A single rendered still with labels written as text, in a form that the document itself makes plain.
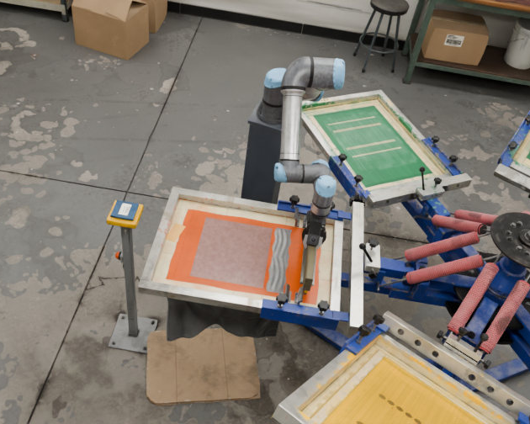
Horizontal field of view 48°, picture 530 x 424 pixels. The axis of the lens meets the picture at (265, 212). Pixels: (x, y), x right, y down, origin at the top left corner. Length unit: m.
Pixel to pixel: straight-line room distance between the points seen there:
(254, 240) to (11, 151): 2.44
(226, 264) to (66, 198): 1.90
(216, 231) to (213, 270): 0.22
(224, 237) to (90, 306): 1.22
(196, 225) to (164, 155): 1.88
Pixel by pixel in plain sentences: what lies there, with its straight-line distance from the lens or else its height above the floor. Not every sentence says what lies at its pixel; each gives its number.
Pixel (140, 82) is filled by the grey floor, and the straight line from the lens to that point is 5.21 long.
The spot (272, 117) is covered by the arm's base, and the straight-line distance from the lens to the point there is 2.79.
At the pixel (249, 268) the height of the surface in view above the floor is 0.96.
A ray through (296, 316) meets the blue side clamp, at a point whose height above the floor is 0.99.
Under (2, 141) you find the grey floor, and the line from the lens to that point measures 4.69.
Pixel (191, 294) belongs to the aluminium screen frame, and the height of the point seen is 0.99.
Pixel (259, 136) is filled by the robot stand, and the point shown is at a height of 1.12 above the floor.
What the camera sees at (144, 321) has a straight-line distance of 3.46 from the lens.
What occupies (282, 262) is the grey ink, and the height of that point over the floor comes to 0.96.
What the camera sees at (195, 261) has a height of 0.96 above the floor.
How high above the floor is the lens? 2.86
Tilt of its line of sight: 45 degrees down
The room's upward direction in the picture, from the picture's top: 9 degrees clockwise
